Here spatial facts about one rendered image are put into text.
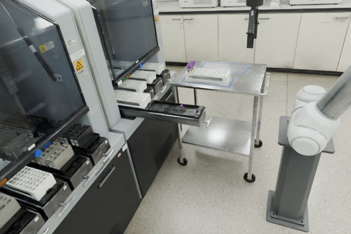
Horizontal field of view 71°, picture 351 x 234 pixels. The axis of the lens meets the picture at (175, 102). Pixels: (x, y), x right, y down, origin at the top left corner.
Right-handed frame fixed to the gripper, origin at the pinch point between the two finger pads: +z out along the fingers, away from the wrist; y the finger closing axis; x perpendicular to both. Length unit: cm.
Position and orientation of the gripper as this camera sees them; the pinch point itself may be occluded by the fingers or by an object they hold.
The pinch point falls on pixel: (252, 41)
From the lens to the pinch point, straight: 127.8
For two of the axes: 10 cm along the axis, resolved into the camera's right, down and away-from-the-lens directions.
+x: -9.3, -1.2, 3.6
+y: 3.7, -5.2, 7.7
